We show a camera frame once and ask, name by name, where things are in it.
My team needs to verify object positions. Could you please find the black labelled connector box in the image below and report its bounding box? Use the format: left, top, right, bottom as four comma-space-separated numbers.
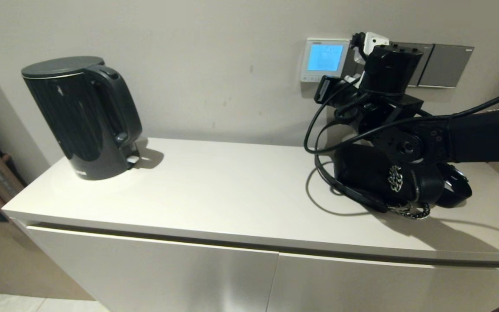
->
314, 76, 339, 104

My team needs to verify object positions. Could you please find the white cabinet door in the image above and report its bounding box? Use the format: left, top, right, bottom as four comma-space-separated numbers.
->
28, 225, 279, 312
267, 252, 499, 312

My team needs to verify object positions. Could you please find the white sideboard cabinet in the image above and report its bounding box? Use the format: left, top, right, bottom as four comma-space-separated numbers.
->
2, 138, 499, 312

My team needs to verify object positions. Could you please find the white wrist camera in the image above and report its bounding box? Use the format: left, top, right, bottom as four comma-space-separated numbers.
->
353, 32, 390, 83

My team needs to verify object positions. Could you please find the grey triple wall switch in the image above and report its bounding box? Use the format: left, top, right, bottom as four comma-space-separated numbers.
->
340, 42, 365, 81

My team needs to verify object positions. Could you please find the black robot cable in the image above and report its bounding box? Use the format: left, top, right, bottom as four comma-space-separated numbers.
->
304, 32, 499, 156

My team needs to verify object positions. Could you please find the black electric kettle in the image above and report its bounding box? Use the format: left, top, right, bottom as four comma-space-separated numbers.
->
21, 56, 143, 181

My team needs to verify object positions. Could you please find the black leather handbag with chain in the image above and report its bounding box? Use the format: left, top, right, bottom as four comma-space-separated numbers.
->
314, 143, 473, 219

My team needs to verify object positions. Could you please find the white wall thermostat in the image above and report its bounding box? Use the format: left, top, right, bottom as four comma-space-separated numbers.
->
300, 38, 350, 83

